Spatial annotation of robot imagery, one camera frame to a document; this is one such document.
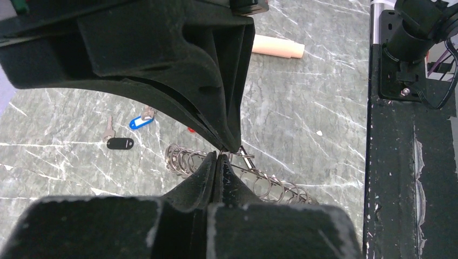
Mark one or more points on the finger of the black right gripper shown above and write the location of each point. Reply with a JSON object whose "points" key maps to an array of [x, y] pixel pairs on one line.
{"points": [[134, 49], [238, 82]]}

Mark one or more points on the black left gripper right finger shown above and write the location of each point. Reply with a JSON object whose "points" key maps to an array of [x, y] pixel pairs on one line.
{"points": [[266, 230]]}

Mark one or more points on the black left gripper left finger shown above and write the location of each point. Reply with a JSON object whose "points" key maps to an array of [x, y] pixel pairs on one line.
{"points": [[174, 225]]}

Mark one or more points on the metal disc with keyrings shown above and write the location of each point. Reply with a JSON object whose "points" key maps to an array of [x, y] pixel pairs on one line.
{"points": [[184, 162]]}

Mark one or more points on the pink toy microphone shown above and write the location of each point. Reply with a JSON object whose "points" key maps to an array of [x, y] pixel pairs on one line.
{"points": [[277, 47]]}

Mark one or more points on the silver key on blue tag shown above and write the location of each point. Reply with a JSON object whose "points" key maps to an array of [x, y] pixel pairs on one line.
{"points": [[148, 113]]}

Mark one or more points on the blue key tag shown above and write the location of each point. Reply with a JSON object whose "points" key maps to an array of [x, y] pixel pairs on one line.
{"points": [[138, 122]]}

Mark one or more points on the black key tag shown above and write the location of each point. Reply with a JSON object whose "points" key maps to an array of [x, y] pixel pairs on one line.
{"points": [[120, 143]]}

